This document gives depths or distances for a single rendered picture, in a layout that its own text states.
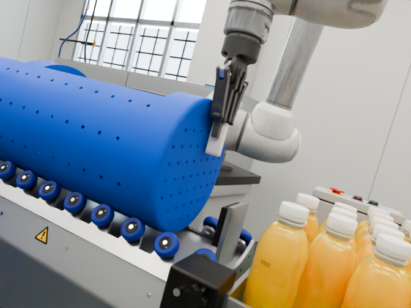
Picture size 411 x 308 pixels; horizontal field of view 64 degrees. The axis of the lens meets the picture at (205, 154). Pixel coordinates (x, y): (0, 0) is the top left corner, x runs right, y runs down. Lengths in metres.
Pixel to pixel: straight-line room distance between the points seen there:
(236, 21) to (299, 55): 0.55
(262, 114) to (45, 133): 0.72
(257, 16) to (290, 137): 0.61
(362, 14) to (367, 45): 2.74
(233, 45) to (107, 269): 0.48
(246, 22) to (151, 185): 0.34
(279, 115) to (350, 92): 2.21
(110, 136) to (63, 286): 0.31
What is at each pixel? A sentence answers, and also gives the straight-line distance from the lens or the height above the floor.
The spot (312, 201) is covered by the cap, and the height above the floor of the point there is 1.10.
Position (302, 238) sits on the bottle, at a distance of 0.47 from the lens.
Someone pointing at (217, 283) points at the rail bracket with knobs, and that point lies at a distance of 0.43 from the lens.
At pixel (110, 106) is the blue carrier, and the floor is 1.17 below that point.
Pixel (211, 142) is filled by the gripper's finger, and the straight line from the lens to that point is 0.67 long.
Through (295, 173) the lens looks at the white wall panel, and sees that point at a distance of 3.35.
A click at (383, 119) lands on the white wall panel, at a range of 3.26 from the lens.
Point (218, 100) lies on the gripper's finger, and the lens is 0.63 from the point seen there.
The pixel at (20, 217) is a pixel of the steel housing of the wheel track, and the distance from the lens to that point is 0.81.
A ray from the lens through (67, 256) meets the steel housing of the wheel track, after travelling 0.71.
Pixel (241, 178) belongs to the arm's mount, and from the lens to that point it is 1.22.
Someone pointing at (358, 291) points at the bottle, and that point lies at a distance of 0.47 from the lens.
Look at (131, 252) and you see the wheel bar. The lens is 0.63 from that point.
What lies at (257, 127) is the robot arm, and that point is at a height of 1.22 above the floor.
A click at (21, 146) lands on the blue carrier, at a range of 0.80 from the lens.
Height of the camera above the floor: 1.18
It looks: 5 degrees down
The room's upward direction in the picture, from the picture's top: 15 degrees clockwise
